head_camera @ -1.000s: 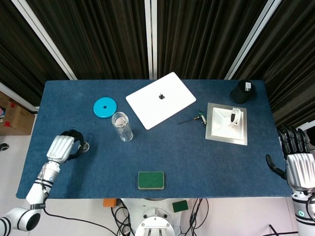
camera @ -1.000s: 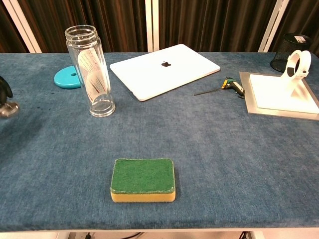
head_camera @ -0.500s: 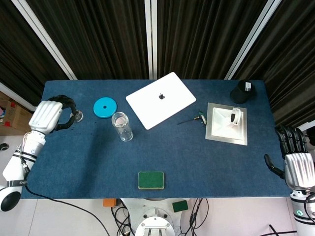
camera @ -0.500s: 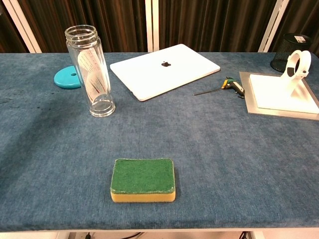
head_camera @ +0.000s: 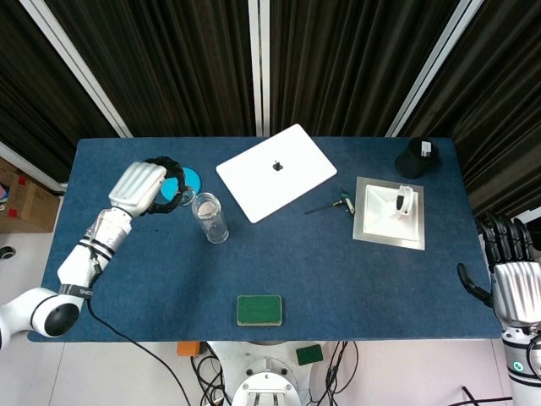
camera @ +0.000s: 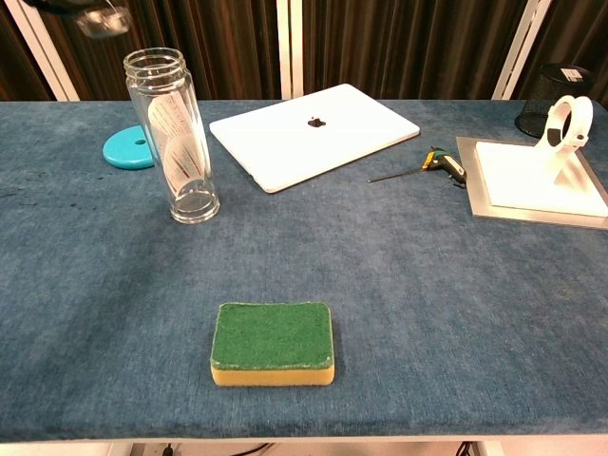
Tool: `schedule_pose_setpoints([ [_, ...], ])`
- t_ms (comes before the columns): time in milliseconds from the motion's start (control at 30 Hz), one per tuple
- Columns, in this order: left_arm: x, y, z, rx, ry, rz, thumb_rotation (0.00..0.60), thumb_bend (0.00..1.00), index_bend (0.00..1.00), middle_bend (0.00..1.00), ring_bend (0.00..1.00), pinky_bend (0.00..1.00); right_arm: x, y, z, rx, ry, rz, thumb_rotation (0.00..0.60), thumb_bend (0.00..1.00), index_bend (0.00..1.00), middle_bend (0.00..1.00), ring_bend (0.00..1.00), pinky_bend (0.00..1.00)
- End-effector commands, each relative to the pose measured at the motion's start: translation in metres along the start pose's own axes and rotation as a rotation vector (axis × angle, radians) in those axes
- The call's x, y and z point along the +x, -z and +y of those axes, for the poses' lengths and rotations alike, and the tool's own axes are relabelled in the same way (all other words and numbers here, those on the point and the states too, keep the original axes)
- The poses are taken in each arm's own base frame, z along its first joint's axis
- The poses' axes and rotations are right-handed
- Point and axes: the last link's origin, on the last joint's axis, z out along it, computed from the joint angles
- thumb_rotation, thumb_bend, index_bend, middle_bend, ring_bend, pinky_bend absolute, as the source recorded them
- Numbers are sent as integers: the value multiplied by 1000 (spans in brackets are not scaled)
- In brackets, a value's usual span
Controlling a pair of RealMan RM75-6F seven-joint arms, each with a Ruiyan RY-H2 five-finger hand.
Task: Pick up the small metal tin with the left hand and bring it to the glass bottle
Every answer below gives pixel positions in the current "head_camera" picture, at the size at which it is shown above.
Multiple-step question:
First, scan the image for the white square tray stand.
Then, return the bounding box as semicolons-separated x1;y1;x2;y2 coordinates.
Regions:
352;176;426;252

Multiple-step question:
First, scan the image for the small dark green sponge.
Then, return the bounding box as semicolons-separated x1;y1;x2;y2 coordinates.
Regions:
295;343;325;366

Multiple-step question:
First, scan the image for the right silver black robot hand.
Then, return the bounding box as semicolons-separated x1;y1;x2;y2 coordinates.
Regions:
456;211;541;329

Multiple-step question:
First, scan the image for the green black handled screwdriver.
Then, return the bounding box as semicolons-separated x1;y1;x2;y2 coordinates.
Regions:
304;189;356;217

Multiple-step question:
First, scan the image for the black floor cable bundle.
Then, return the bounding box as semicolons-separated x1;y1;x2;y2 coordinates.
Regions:
454;383;513;406
192;342;227;406
310;340;360;405

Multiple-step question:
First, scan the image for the green yellow sponge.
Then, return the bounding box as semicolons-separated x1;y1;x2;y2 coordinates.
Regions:
236;294;283;327

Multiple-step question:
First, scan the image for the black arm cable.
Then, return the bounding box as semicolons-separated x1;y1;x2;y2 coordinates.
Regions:
86;295;195;406

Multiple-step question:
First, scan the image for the blue table cloth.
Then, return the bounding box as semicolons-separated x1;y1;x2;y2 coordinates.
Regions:
27;135;504;343

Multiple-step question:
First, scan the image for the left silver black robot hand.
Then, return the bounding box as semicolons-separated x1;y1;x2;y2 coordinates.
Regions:
108;155;198;217

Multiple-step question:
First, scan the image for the brown cardboard box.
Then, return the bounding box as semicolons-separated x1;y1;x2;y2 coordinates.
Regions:
0;168;61;233

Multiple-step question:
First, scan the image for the orange box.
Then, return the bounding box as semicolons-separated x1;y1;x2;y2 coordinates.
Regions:
176;340;200;359

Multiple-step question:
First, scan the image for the black mesh pen holder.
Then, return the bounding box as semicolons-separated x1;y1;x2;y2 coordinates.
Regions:
395;136;440;179

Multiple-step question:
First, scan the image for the white ring stand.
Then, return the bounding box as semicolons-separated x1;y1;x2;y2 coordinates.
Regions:
363;184;419;233

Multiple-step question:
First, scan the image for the white robot torso base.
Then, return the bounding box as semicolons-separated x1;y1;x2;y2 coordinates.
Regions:
206;340;326;406

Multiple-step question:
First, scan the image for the dark pleated curtain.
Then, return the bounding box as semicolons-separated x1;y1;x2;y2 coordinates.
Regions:
0;0;541;221

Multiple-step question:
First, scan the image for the white frame post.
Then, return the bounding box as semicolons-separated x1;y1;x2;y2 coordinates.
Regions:
247;0;271;137
19;0;134;139
385;0;485;137

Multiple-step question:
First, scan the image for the white closed laptop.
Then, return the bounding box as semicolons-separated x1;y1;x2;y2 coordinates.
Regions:
216;123;338;224

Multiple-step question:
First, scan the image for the clear glass jar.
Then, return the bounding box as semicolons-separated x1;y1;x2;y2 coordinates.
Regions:
191;192;230;244

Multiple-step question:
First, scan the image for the teal round lid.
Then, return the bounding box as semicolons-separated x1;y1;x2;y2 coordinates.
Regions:
160;166;203;202

